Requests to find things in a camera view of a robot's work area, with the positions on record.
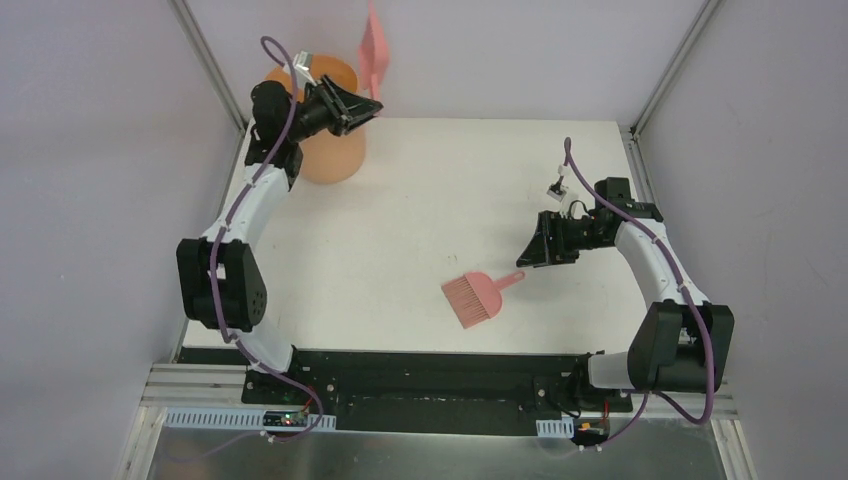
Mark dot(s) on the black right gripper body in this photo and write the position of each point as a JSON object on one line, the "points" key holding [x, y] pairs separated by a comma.
{"points": [[573, 236]]}

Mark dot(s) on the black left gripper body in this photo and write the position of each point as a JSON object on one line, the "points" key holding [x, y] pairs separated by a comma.
{"points": [[335, 105]]}

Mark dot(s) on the pink plastic dustpan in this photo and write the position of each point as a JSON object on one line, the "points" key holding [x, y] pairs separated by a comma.
{"points": [[373, 54]]}

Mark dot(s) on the pink hand brush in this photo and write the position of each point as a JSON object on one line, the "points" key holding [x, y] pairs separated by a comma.
{"points": [[476, 297]]}

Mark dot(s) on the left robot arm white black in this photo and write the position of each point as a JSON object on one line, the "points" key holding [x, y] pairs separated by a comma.
{"points": [[221, 283]]}

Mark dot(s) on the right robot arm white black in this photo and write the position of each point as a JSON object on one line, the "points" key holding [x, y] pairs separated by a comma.
{"points": [[683, 341]]}

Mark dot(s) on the orange plastic bin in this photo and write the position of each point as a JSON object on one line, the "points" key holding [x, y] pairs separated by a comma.
{"points": [[328, 159]]}

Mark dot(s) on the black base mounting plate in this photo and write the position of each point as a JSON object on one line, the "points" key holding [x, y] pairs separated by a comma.
{"points": [[437, 393]]}

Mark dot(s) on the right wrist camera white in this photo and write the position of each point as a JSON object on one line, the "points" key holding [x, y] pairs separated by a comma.
{"points": [[558, 190]]}

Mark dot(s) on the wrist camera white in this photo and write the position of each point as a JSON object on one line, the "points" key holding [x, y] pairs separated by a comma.
{"points": [[558, 190], [301, 70]]}

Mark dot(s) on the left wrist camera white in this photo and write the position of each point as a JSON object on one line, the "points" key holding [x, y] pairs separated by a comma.
{"points": [[301, 70]]}

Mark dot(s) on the right white slotted cable duct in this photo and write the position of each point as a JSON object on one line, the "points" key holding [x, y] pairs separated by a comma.
{"points": [[555, 428]]}

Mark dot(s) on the white slotted cable duct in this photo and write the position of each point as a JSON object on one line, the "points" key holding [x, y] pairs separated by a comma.
{"points": [[555, 428], [276, 421]]}

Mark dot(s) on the left white slotted cable duct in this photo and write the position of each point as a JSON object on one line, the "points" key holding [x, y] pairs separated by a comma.
{"points": [[276, 421]]}

